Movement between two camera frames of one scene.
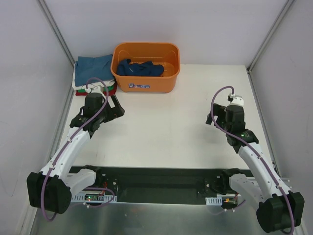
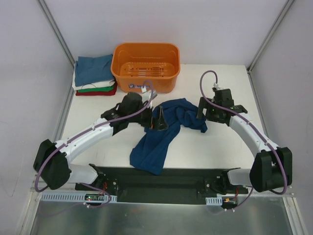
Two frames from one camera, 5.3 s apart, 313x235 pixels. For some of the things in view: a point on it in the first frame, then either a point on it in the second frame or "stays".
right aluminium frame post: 273,28 stays
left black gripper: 115,109 → 150,118
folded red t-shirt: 110,92 stays
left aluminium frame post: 46,12 stays
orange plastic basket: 145,67 stays
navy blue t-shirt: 124,67 → 149,153
